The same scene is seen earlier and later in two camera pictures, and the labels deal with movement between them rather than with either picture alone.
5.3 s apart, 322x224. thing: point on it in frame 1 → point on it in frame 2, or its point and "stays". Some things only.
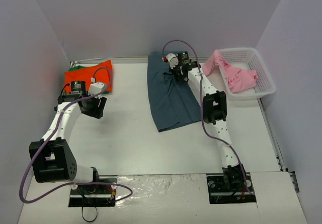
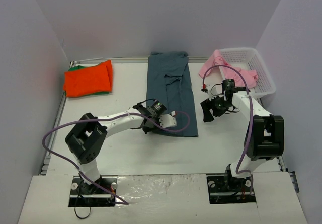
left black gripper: [95, 107] → [149, 124]
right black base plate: [230, 188] stays
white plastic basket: [248, 59] stays
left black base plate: [94, 196] stays
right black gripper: [180, 74] → [213, 104]
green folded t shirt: [76, 68] stays
